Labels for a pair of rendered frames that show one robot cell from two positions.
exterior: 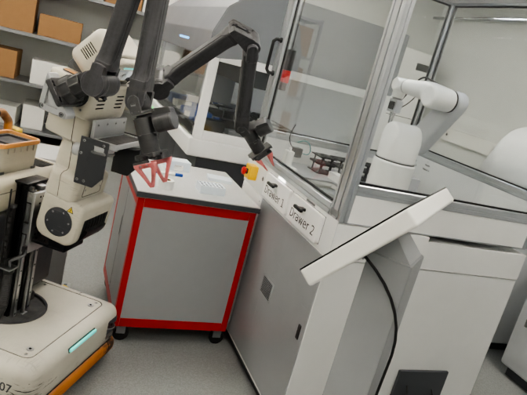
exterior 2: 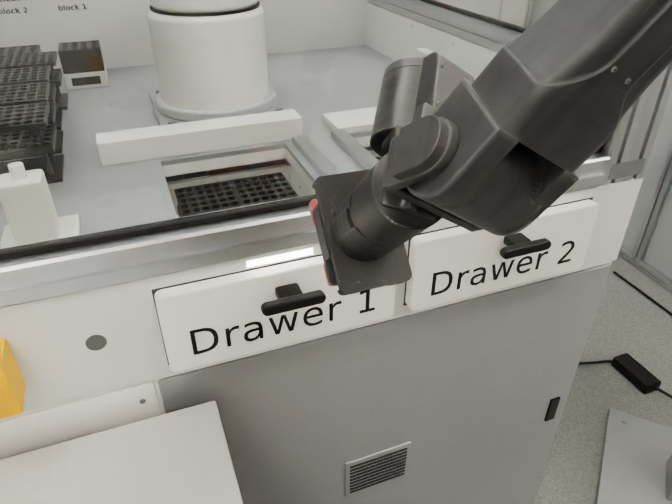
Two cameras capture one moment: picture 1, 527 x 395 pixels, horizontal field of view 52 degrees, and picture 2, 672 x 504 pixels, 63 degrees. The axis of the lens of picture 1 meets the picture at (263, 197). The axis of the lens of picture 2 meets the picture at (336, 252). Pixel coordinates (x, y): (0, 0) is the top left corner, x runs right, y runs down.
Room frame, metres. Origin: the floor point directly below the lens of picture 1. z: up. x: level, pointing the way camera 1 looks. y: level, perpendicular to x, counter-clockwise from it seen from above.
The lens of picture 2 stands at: (2.29, 0.47, 1.29)
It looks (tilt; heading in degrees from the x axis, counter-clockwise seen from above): 33 degrees down; 273
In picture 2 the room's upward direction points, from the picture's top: straight up
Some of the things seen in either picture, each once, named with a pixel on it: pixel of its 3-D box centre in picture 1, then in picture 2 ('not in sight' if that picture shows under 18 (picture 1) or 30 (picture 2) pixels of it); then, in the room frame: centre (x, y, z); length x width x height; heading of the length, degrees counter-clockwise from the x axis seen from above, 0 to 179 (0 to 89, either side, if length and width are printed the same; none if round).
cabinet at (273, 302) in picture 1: (343, 298); (255, 338); (2.53, -0.51, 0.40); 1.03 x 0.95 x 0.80; 24
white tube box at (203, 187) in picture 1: (210, 188); not in sight; (2.51, 0.26, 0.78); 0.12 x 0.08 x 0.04; 116
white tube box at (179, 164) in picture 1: (176, 164); not in sight; (2.79, 0.49, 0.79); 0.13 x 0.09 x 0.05; 119
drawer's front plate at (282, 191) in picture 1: (276, 192); (285, 305); (2.38, -0.05, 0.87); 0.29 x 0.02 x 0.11; 24
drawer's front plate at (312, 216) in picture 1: (304, 216); (503, 253); (2.09, -0.18, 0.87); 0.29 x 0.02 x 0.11; 24
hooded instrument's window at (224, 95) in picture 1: (245, 96); not in sight; (4.08, 0.32, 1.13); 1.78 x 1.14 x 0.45; 24
